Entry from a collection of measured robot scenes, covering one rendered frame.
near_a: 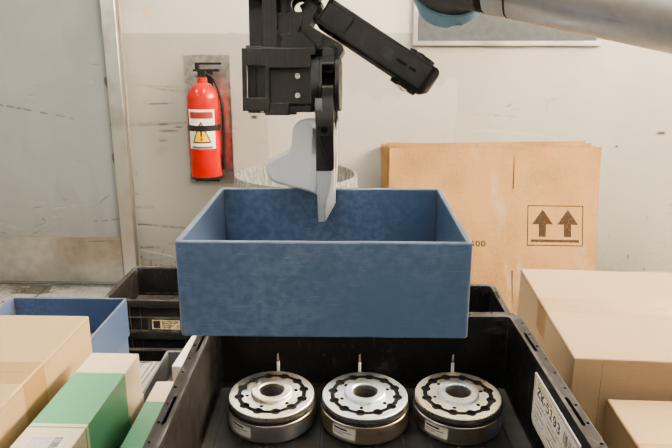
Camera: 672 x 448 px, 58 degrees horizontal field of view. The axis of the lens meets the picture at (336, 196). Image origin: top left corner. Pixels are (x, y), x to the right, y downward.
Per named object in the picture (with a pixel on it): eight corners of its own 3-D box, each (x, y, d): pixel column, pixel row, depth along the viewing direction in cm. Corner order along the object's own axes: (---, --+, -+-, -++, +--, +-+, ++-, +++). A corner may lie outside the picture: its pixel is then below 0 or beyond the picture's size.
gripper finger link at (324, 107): (316, 167, 55) (316, 70, 53) (336, 168, 54) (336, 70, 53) (311, 172, 50) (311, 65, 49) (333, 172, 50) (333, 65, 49)
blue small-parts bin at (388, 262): (437, 261, 56) (440, 188, 54) (467, 338, 42) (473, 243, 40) (223, 259, 57) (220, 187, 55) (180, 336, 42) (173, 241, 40)
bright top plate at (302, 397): (317, 376, 77) (317, 371, 77) (309, 424, 67) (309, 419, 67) (238, 373, 77) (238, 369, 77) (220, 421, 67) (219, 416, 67)
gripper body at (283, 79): (258, 117, 58) (256, -13, 56) (348, 118, 58) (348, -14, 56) (242, 119, 50) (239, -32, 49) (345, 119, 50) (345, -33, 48)
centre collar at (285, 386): (294, 383, 74) (294, 378, 74) (289, 406, 69) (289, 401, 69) (255, 382, 74) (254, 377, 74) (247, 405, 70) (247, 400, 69)
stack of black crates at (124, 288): (247, 352, 226) (243, 267, 218) (231, 398, 197) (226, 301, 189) (141, 351, 227) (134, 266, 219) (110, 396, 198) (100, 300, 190)
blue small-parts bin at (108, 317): (130, 334, 106) (126, 297, 104) (95, 380, 91) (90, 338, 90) (17, 333, 106) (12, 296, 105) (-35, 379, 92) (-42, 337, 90)
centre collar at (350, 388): (382, 382, 74) (382, 378, 74) (388, 405, 69) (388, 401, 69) (342, 384, 74) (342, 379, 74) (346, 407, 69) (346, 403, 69)
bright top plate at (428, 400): (492, 377, 76) (493, 373, 76) (509, 426, 67) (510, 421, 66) (412, 374, 77) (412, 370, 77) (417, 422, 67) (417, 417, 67)
